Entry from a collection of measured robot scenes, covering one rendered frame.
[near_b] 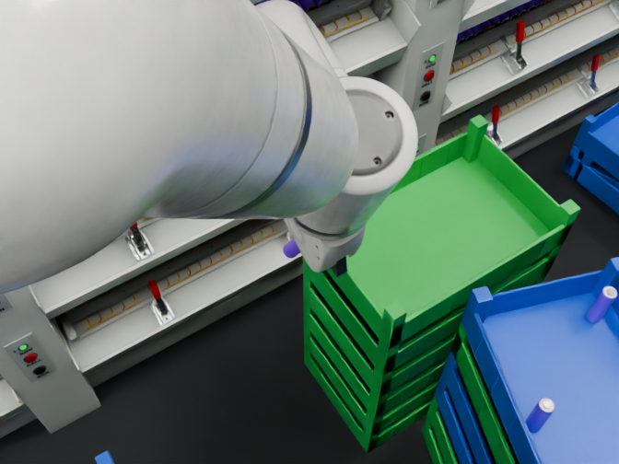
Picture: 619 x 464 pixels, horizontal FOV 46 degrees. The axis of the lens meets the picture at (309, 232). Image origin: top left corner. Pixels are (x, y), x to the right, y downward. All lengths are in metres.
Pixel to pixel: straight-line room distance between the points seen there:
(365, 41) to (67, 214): 0.90
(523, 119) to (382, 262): 0.66
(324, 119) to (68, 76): 0.17
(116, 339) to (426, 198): 0.56
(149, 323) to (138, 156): 1.07
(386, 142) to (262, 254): 0.82
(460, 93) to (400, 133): 0.80
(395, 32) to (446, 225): 0.28
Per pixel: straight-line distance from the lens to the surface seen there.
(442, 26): 1.10
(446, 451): 1.19
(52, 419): 1.33
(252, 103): 0.23
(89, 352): 1.24
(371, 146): 0.48
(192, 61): 0.19
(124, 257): 1.08
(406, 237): 1.01
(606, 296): 0.94
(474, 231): 1.03
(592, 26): 1.49
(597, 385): 0.96
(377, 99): 0.49
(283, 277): 1.41
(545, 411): 0.85
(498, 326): 0.96
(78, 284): 1.08
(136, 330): 1.25
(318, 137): 0.31
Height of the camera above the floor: 1.22
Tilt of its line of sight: 55 degrees down
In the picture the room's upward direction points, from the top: straight up
